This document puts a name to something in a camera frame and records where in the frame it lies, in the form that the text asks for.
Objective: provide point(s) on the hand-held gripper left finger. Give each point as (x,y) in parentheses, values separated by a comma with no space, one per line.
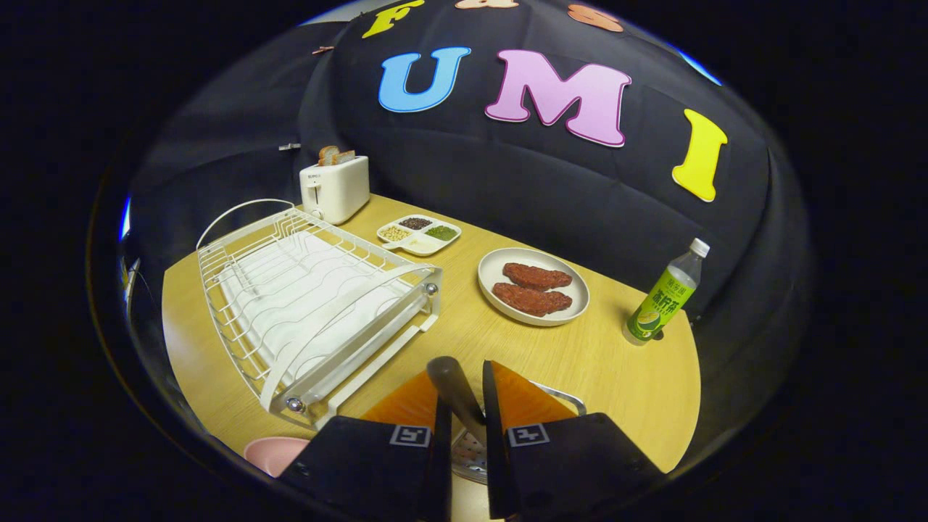
(441,464)

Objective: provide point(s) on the white divided dish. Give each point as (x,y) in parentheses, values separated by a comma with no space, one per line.
(418,233)

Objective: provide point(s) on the green beans pile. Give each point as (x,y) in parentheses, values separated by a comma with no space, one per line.
(441,233)

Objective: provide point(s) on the red meat patty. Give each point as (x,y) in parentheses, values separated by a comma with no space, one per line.
(536,276)
(531,300)

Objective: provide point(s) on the white toaster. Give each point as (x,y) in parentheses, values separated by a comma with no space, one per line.
(341,192)

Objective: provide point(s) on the white round plate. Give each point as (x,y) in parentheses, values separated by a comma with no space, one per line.
(493,270)

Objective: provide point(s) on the pink plate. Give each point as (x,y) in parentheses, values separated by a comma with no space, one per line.
(272,453)

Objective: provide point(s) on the black backdrop cloth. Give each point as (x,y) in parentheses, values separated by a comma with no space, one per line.
(507,188)

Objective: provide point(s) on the green label drink bottle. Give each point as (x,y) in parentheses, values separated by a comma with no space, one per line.
(663,297)

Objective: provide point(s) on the white drip tray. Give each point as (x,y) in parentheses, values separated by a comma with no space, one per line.
(290,290)

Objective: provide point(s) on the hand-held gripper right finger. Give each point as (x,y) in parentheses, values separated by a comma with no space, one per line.
(496,464)

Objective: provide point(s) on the dark beans pile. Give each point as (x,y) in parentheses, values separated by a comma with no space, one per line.
(415,223)

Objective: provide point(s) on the toast slice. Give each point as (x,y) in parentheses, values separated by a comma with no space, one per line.
(328,154)
(345,156)

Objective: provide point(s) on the yellow soybeans pile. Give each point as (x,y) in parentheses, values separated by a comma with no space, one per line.
(395,233)

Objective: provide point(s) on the metal spoon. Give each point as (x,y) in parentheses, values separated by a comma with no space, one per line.
(453,384)

